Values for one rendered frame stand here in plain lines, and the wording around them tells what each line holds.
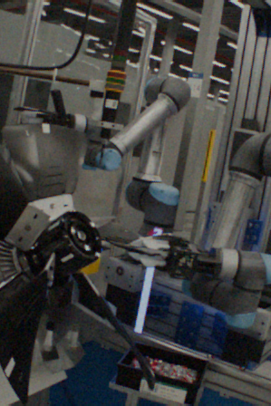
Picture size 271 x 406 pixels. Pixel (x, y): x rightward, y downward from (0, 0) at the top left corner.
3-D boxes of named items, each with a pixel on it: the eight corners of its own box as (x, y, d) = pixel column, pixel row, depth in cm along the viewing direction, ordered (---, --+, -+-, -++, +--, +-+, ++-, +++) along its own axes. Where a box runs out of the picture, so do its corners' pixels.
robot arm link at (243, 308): (223, 313, 132) (233, 274, 130) (257, 327, 124) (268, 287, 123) (207, 317, 126) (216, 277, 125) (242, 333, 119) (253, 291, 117)
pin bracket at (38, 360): (9, 346, 109) (34, 335, 105) (26, 344, 114) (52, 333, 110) (17, 372, 107) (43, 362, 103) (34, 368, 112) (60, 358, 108)
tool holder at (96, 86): (82, 123, 107) (90, 79, 106) (82, 123, 114) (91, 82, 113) (123, 130, 108) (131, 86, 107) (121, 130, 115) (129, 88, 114)
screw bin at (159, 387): (111, 386, 123) (116, 363, 122) (130, 362, 139) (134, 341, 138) (194, 409, 118) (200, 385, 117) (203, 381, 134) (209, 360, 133)
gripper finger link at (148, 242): (133, 239, 114) (173, 247, 115) (131, 231, 120) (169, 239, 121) (130, 252, 115) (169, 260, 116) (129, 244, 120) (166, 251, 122)
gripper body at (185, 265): (174, 247, 113) (225, 255, 115) (169, 236, 122) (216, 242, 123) (167, 278, 115) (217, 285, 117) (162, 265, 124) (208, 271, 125)
